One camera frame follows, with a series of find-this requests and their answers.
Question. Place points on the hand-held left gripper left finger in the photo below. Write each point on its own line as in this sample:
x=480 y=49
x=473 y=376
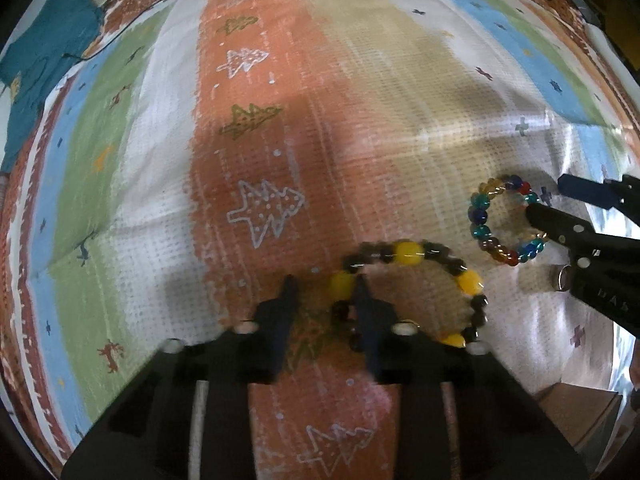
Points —
x=285 y=307

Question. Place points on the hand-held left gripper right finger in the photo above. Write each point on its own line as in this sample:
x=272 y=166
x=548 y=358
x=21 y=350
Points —
x=367 y=317

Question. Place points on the teal garment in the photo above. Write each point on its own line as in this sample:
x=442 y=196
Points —
x=45 y=45

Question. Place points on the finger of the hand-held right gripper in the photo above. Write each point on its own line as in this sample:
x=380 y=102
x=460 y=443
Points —
x=562 y=227
x=590 y=191

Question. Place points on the striped multicoloured mat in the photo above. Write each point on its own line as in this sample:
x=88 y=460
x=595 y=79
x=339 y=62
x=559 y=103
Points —
x=310 y=125

